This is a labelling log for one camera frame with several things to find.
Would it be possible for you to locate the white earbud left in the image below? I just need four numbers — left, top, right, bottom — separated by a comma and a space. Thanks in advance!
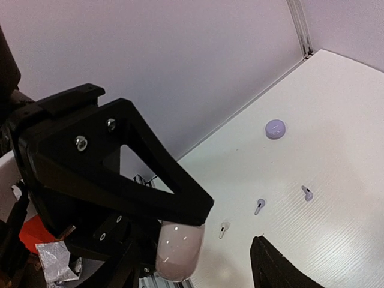
219, 222, 230, 239

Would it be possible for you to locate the left aluminium corner post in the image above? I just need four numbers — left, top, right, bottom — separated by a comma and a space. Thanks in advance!
286, 0, 314, 59

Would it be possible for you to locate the purple earbud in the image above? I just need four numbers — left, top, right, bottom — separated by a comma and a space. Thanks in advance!
254, 199, 266, 215
301, 185, 313, 202

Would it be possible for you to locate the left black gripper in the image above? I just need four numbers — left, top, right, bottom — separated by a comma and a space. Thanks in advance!
5, 83, 214, 287

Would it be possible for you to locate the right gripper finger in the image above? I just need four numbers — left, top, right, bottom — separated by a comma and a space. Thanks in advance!
250, 236, 322, 288

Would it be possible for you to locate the aluminium front rail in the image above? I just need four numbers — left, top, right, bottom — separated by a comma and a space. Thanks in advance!
133, 175, 194, 288

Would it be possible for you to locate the purple earbud far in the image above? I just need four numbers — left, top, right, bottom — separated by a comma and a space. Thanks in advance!
301, 185, 313, 202

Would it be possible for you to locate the pink-white earbud charging case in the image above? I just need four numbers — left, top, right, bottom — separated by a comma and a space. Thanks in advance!
155, 221, 205, 282

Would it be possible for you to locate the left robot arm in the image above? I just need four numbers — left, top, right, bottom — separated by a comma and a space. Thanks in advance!
1, 38, 214, 287

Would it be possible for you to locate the purple earbud near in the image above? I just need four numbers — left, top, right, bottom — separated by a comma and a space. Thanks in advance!
254, 199, 266, 215

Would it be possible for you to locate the purple earbud charging case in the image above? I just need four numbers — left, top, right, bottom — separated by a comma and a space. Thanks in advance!
265, 119, 286, 140

